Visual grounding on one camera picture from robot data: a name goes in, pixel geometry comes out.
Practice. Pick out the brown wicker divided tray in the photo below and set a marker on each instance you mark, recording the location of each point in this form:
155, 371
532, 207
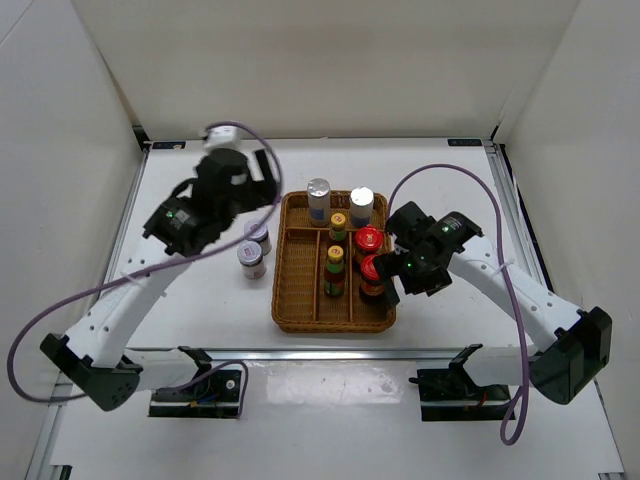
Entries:
299, 303

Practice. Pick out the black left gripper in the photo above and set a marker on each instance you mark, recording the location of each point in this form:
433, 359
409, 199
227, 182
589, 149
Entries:
263, 193

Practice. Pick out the yellow-cap sauce bottle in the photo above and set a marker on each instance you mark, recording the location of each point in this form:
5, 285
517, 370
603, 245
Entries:
337, 228
334, 272

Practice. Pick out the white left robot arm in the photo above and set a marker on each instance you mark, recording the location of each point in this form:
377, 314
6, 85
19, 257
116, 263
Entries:
94, 353

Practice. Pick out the grey-lid spice jar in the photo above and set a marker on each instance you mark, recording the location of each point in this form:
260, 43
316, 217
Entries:
251, 259
258, 233

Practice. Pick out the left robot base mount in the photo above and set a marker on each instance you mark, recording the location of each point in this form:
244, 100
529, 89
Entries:
220, 395

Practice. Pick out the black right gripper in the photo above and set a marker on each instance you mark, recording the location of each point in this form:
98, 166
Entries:
390, 264

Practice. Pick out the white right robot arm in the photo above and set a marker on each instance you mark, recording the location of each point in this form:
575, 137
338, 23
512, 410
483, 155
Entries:
573, 345

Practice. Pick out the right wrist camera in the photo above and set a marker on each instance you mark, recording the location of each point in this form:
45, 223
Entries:
408, 225

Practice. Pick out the red-lid sauce jar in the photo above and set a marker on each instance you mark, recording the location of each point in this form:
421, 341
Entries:
371, 288
367, 241

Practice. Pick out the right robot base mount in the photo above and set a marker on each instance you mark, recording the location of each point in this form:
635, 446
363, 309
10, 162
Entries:
444, 399

